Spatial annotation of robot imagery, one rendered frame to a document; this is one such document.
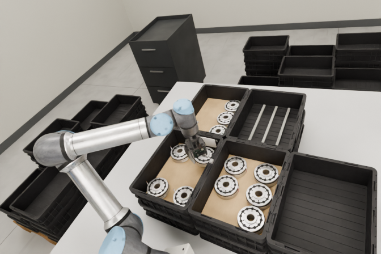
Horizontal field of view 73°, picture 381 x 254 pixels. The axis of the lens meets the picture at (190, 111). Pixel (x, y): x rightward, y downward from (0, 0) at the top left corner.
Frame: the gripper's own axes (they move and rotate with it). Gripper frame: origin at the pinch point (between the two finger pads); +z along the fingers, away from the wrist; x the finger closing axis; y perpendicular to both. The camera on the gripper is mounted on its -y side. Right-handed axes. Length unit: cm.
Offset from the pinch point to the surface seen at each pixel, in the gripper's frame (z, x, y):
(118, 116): 39, -41, -119
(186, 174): 4.9, -8.0, 2.1
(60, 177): 39, -92, -72
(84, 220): 18, -65, -9
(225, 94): 0, 34, -38
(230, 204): 4.9, 3.2, 25.9
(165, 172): 5.0, -17.2, -4.9
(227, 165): 1.8, 10.3, 9.5
